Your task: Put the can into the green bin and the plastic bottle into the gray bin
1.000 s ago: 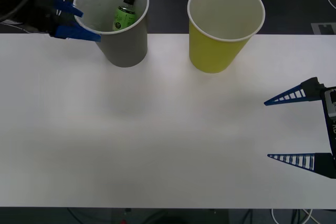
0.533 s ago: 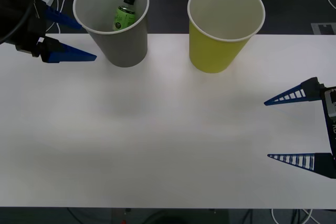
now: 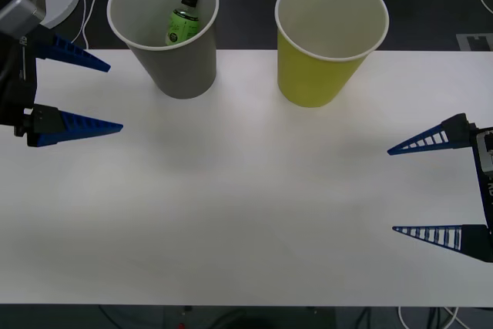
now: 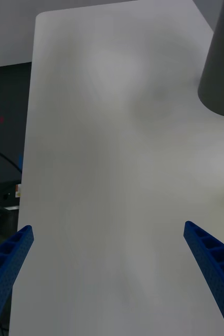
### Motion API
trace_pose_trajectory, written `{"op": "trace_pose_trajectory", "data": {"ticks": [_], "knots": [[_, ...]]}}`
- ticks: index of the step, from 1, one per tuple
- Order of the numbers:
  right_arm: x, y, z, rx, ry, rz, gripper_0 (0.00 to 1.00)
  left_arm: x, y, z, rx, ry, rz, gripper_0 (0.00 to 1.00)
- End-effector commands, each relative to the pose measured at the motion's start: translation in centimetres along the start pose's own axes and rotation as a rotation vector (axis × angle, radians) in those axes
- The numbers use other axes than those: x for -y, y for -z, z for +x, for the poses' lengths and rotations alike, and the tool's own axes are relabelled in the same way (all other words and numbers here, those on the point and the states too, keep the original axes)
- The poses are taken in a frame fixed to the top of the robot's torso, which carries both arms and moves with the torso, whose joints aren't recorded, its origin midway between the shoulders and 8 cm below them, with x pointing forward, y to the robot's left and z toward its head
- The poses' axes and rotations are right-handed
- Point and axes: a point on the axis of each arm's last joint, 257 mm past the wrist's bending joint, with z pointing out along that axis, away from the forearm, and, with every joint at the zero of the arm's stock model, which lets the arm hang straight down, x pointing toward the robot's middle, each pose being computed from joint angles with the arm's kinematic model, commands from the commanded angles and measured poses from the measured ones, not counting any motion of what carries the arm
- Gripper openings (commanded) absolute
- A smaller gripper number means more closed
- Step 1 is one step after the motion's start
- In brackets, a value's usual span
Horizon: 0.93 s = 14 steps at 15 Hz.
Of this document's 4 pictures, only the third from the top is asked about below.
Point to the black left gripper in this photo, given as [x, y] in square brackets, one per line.
[15, 82]

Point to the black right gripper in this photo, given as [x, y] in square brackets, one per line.
[488, 198]

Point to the green bottle with black cap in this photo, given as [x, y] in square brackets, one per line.
[181, 21]

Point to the grey plastic bin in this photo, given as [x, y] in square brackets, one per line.
[185, 74]

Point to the grey floor plate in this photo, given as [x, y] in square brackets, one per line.
[462, 42]

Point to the yellow-green plastic bin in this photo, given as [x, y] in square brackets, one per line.
[308, 82]

